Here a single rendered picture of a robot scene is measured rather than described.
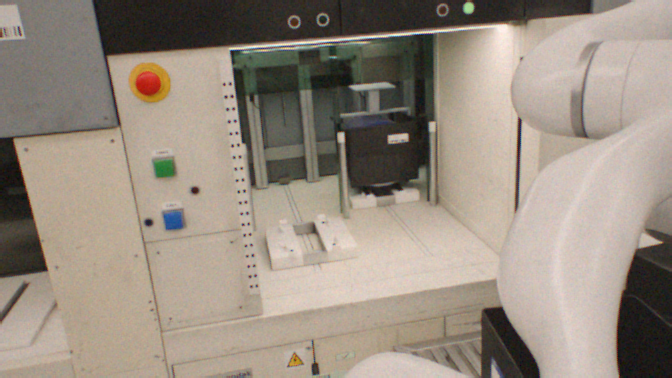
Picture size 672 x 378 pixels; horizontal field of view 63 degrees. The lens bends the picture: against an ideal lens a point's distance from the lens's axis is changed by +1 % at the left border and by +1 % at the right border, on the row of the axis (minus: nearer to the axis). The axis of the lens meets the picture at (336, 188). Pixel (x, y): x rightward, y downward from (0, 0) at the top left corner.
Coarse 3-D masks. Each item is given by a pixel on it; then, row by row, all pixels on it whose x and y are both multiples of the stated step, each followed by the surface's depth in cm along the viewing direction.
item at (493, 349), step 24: (504, 312) 97; (624, 312) 98; (648, 312) 93; (504, 336) 98; (624, 336) 100; (648, 336) 94; (504, 360) 85; (528, 360) 100; (624, 360) 101; (648, 360) 94
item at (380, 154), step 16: (368, 96) 164; (368, 112) 166; (384, 112) 166; (400, 112) 174; (352, 128) 156; (368, 128) 157; (384, 128) 158; (400, 128) 159; (416, 128) 160; (352, 144) 158; (368, 144) 159; (384, 144) 160; (400, 144) 161; (416, 144) 162; (352, 160) 159; (368, 160) 160; (384, 160) 161; (400, 160) 162; (416, 160) 163; (352, 176) 161; (368, 176) 162; (384, 176) 163; (400, 176) 164; (416, 176) 165; (368, 192) 165
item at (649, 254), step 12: (636, 252) 109; (648, 252) 109; (660, 252) 109; (636, 264) 108; (648, 264) 106; (660, 264) 104; (636, 276) 109; (648, 276) 106; (660, 276) 103; (636, 288) 109; (648, 288) 107; (660, 288) 104; (648, 300) 107; (660, 300) 104; (660, 312) 105
